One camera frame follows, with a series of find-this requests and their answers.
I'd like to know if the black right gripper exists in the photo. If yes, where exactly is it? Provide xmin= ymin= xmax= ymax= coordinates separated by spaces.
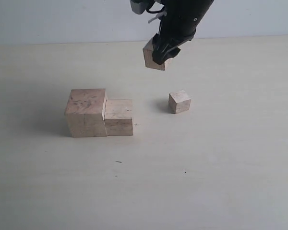
xmin=152 ymin=0 xmax=214 ymax=65

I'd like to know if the second largest wooden cube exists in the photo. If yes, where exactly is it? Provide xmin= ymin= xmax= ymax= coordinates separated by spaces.
xmin=104 ymin=99 xmax=133 ymax=136

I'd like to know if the third largest wooden cube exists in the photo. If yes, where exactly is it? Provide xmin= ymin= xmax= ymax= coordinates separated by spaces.
xmin=142 ymin=37 xmax=174 ymax=71

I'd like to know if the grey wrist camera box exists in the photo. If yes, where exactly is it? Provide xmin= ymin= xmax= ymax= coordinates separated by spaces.
xmin=130 ymin=0 xmax=155 ymax=15

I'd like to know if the smallest wooden cube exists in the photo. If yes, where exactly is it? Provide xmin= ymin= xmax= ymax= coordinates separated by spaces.
xmin=168 ymin=90 xmax=191 ymax=114

